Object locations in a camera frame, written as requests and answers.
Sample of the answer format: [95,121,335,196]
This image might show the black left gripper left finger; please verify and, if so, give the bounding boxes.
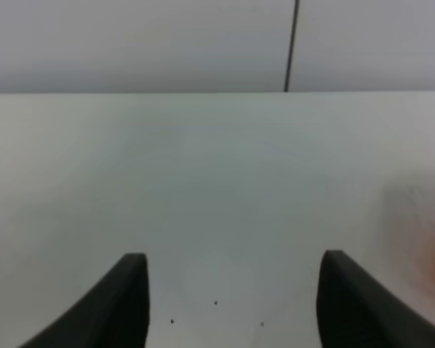
[23,253,149,347]

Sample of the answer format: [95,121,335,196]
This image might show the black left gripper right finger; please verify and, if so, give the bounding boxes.
[316,250,435,347]

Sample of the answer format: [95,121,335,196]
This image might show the clear zip bag blue zipper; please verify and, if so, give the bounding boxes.
[380,176,435,292]

